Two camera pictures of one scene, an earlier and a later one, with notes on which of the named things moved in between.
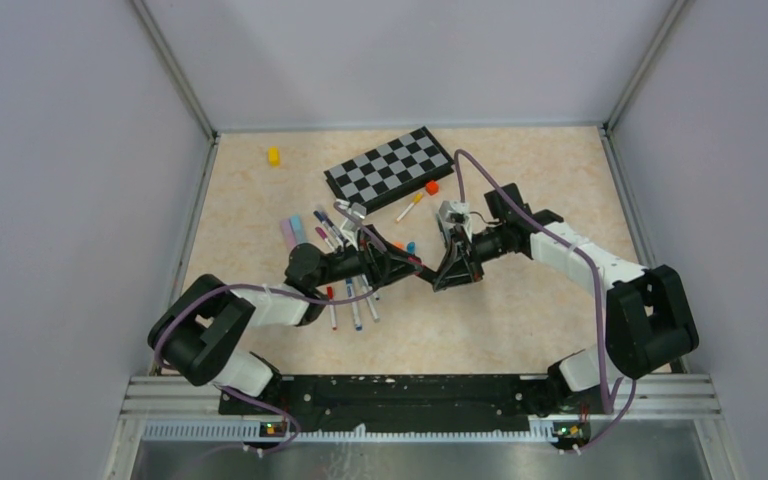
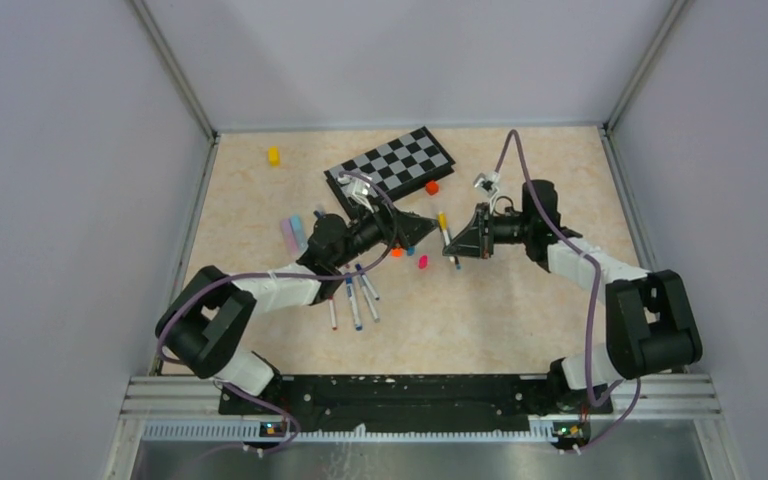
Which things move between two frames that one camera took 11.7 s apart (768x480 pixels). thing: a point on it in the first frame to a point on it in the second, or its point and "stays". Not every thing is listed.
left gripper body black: x=370 y=263 to x=392 y=234
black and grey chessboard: x=390 y=169 stays
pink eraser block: x=288 y=233 stays
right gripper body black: x=469 y=263 to x=484 y=241
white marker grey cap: x=369 y=298 stays
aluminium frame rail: x=675 y=397 stays
